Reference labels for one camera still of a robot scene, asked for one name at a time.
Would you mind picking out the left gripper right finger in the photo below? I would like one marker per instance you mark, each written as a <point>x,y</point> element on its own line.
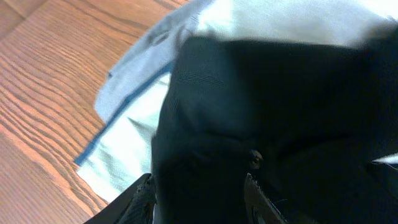
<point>259,208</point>

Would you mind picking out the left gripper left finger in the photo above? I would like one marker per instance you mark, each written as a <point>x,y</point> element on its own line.
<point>134,206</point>

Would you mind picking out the black t-shirt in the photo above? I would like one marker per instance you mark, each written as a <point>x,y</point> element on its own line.
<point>318,114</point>

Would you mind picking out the folded khaki pants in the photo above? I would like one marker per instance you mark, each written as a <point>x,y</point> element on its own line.
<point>123,154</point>

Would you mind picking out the folded navy blue garment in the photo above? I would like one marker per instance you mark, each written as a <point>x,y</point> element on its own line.
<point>90,147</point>

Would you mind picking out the folded grey garment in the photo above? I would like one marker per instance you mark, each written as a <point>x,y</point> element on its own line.
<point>153,51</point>

